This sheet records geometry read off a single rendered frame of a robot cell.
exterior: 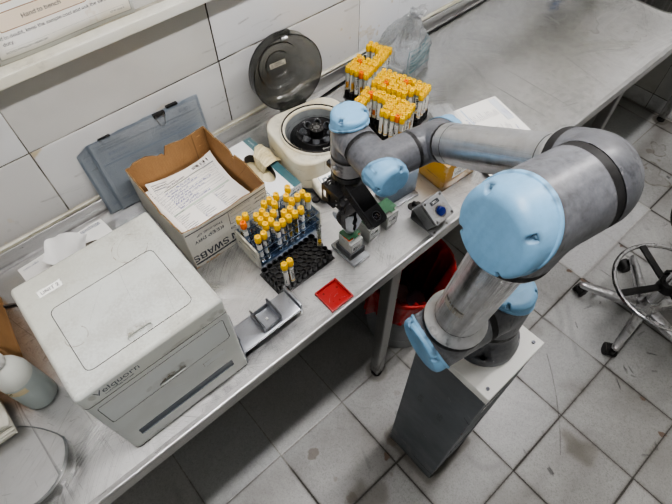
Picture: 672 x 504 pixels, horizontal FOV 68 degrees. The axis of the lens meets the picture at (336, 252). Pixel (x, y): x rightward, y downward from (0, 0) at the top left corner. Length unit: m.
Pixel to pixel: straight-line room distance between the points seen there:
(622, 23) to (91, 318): 2.06
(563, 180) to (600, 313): 1.89
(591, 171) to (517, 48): 1.46
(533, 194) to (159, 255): 0.68
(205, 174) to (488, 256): 0.98
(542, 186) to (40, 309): 0.83
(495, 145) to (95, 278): 0.73
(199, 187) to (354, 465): 1.15
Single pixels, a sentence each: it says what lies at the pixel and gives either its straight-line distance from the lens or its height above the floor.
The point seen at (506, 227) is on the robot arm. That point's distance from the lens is 0.57.
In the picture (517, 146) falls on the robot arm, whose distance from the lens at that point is 0.78.
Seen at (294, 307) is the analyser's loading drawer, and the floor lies 0.92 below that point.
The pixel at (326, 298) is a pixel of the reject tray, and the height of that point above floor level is 0.88.
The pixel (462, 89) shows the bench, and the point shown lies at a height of 0.88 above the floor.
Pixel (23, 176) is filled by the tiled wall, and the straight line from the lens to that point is 1.39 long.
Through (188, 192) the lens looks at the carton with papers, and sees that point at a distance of 1.40.
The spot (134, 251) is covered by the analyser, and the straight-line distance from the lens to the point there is 1.01.
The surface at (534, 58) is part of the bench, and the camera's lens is 2.01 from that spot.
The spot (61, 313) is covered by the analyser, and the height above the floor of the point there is 1.17.
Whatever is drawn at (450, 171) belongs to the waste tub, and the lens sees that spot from 1.40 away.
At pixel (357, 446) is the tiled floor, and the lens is 1.99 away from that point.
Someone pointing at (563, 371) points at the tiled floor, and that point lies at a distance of 2.27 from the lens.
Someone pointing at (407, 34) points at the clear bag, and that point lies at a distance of 1.76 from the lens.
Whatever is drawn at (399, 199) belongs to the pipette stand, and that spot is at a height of 0.88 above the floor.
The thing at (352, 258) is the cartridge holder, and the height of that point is 0.89.
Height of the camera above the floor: 1.94
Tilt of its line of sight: 55 degrees down
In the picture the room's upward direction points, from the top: 1 degrees counter-clockwise
